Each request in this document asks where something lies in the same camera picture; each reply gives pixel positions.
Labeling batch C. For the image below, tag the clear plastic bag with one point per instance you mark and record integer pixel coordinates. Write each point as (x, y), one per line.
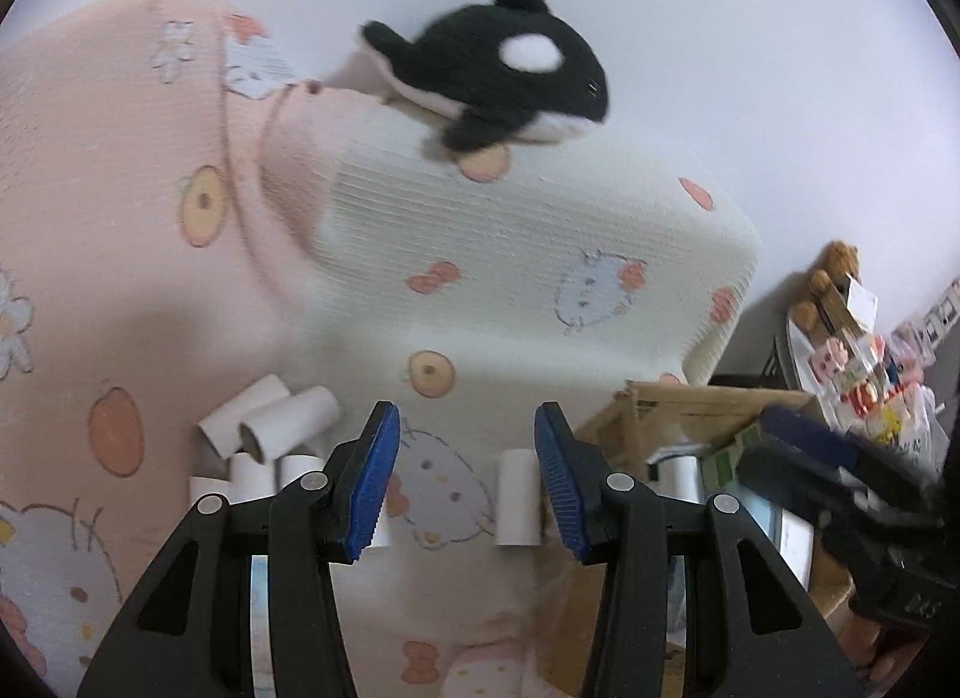
(919, 435)

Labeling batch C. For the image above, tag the wall photo strip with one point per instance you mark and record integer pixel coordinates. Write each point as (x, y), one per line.
(934, 319)

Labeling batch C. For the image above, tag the black white orca plush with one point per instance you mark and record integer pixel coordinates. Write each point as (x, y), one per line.
(480, 53)

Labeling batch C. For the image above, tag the cream printed pillow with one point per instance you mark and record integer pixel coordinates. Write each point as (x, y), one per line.
(525, 233)

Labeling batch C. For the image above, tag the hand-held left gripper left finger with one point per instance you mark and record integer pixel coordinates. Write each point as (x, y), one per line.
(375, 473)

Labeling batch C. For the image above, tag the white paper packet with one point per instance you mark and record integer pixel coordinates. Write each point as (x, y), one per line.
(861, 304)

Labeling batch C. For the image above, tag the white side table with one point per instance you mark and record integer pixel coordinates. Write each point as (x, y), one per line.
(799, 360)

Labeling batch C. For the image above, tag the single white cardboard tube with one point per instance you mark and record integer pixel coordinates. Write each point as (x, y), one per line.
(517, 495)
(681, 482)

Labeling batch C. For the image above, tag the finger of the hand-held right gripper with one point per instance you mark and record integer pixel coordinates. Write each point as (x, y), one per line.
(817, 439)
(787, 484)

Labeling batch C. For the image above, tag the person's right hand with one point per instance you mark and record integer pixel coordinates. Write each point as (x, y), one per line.
(876, 645)

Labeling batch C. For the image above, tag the green white printed carton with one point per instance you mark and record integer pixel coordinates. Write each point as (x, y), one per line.
(731, 462)

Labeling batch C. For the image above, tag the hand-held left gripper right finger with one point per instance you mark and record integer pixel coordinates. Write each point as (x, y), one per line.
(559, 488)

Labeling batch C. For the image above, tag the brown teddy bear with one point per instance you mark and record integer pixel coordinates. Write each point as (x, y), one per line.
(836, 263)

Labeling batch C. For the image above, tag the brown cardboard box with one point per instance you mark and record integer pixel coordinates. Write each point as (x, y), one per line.
(637, 413)

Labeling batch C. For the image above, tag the pile of white paper tubes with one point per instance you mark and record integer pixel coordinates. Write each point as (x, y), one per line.
(289, 420)

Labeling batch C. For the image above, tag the pink printed pillow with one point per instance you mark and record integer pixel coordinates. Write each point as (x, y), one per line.
(112, 143)

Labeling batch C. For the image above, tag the red white toy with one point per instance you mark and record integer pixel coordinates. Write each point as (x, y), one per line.
(866, 396)

